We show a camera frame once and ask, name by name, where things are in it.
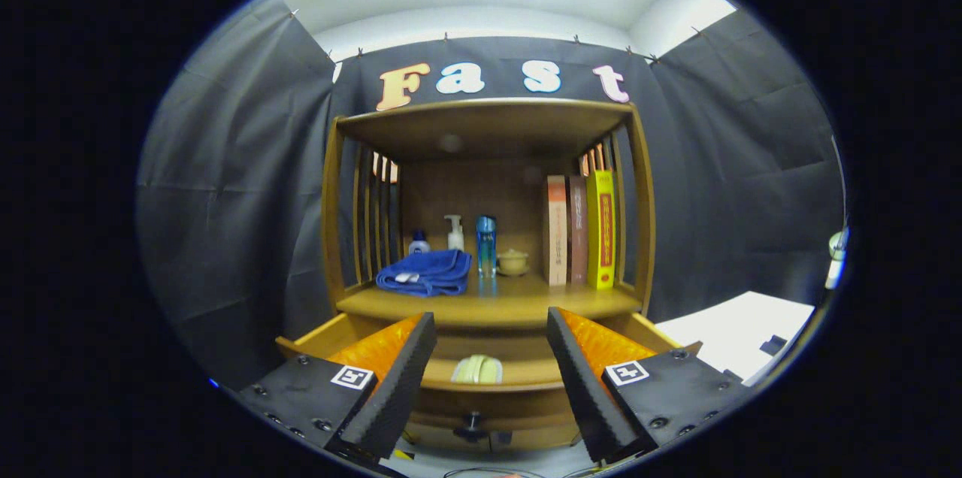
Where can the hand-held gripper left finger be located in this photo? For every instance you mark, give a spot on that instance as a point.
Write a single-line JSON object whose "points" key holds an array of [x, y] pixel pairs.
{"points": [[402, 391]]}

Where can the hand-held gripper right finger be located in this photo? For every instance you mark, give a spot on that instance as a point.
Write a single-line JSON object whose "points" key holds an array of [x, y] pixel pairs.
{"points": [[590, 395]]}

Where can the wooden drawer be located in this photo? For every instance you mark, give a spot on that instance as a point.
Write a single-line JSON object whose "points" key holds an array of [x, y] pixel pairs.
{"points": [[526, 373]]}

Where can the black round drawer knob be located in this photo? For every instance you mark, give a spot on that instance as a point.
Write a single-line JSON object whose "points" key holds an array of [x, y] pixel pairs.
{"points": [[471, 427]]}

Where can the wooden cabinet door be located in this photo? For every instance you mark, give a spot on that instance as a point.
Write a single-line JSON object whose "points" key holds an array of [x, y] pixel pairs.
{"points": [[432, 439], [541, 438]]}

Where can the wooden countertop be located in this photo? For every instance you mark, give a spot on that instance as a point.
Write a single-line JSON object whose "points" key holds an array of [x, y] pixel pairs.
{"points": [[518, 301]]}

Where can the wooden cabinet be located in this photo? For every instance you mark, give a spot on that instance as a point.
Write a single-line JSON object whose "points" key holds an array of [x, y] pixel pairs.
{"points": [[481, 132]]}

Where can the blue folded towel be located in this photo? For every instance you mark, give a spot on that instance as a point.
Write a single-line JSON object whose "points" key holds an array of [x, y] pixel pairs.
{"points": [[425, 273]]}

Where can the small white blue-capped bottle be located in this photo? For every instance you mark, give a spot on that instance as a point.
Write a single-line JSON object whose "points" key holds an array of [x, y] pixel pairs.
{"points": [[418, 243]]}

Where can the tan lidded teacup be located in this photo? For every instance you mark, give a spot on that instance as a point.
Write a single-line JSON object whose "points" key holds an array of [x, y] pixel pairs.
{"points": [[513, 262]]}

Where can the white panelled table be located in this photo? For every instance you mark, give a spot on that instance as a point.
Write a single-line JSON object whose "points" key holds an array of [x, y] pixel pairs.
{"points": [[736, 328]]}

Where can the yellow book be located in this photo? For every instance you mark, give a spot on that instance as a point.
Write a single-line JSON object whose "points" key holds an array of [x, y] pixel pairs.
{"points": [[600, 230]]}

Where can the brown book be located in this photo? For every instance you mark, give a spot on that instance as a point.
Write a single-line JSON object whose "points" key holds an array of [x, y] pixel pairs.
{"points": [[577, 230]]}

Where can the white pump bottle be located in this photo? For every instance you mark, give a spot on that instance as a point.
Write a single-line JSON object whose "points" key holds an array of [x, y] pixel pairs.
{"points": [[455, 234]]}

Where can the beige orange-topped book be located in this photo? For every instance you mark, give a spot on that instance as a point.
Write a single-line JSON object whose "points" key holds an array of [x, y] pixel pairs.
{"points": [[556, 230]]}

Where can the tall blue glass bottle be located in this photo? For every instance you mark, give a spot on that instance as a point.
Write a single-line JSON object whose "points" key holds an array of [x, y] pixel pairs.
{"points": [[486, 245]]}

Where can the small black flat object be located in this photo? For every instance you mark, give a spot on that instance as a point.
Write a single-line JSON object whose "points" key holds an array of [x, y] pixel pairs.
{"points": [[772, 345]]}

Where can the black backdrop cloth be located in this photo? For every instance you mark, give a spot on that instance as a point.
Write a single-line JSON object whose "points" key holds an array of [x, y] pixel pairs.
{"points": [[225, 200]]}

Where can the white green device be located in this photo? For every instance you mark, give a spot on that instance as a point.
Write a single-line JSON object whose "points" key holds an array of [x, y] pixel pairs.
{"points": [[836, 249]]}

